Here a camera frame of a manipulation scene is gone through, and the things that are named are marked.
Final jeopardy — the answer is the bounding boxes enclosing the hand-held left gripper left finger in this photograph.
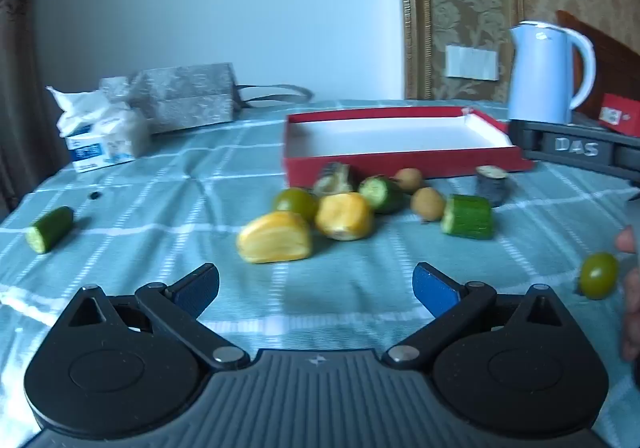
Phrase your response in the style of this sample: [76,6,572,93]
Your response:
[65,263,252,372]

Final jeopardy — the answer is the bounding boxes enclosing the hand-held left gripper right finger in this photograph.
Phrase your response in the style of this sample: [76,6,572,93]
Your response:
[381,261,572,372]

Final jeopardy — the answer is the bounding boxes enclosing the green cucumber piece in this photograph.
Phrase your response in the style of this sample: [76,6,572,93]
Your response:
[441,194,494,241]
[358,176,404,215]
[26,206,75,255]

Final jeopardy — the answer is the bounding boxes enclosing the green tomato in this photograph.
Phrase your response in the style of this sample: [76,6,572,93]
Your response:
[578,251,622,301]
[273,187,319,225]

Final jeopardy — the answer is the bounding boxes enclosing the red shallow box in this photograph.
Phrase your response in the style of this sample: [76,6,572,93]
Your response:
[283,106,535,185]

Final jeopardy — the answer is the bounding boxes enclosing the person's right hand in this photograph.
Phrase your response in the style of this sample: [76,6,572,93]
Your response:
[614,225,640,362]

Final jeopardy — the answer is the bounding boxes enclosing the small red box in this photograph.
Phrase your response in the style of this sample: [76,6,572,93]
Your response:
[597,92,640,139]

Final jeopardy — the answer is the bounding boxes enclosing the teal checked cloth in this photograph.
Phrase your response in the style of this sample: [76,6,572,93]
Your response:
[0,99,640,448]

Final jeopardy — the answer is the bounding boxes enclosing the light blue electric kettle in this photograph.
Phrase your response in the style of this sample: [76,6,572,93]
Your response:
[507,20,598,125]

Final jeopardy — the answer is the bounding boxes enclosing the brown longan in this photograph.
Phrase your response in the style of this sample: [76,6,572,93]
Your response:
[393,167,425,194]
[410,186,446,223]

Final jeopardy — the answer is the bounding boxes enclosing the dark wooden headboard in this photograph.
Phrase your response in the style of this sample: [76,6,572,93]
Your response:
[555,10,640,119]

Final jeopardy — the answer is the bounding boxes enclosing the white tissue pack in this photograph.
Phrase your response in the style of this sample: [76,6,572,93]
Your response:
[45,84,151,175]

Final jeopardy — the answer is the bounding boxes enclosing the grey patterned gift bag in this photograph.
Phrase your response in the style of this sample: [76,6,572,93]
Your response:
[99,61,314,135]

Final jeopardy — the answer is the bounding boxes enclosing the white wall switch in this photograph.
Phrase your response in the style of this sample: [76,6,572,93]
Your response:
[444,44,501,80]

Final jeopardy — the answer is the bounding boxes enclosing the wooden wall trim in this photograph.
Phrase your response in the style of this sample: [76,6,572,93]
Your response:
[395,0,432,101]

